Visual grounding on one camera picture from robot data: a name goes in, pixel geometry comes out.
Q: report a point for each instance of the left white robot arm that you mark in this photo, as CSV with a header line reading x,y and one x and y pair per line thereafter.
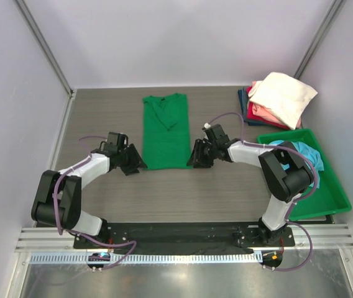
x,y
58,200

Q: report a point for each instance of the folded navy t shirt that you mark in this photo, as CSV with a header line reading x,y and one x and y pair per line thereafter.
x,y
243,100

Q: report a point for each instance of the right aluminium frame post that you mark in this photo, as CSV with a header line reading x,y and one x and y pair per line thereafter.
x,y
320,35

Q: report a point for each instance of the left aluminium frame post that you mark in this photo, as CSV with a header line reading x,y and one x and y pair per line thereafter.
x,y
40,39

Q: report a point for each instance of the folded red t shirt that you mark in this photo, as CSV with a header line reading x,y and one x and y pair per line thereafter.
x,y
249,112

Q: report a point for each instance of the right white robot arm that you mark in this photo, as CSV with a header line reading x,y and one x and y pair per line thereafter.
x,y
287,172

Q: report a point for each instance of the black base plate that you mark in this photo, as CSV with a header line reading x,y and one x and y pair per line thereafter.
x,y
201,238

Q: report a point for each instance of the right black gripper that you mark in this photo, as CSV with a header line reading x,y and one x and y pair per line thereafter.
x,y
197,158

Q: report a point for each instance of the folded pink t shirt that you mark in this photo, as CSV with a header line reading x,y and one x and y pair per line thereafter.
x,y
265,114

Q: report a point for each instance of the slotted white cable duct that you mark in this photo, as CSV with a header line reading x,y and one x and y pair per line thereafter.
x,y
109,258

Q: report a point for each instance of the folded cream t shirt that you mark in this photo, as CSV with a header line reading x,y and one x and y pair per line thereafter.
x,y
285,97

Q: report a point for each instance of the aluminium frame post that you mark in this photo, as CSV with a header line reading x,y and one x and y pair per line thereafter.
x,y
40,39
320,35

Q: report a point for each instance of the green t shirt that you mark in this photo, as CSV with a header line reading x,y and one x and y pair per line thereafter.
x,y
166,132

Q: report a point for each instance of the aluminium rail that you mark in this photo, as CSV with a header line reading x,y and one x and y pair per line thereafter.
x,y
323,236

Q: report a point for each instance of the light blue t shirt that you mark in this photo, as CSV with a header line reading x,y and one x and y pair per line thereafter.
x,y
313,156

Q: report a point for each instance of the green plastic tray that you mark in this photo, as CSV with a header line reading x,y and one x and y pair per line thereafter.
x,y
329,197

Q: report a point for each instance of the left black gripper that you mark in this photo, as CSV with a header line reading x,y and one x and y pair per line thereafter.
x,y
136,161

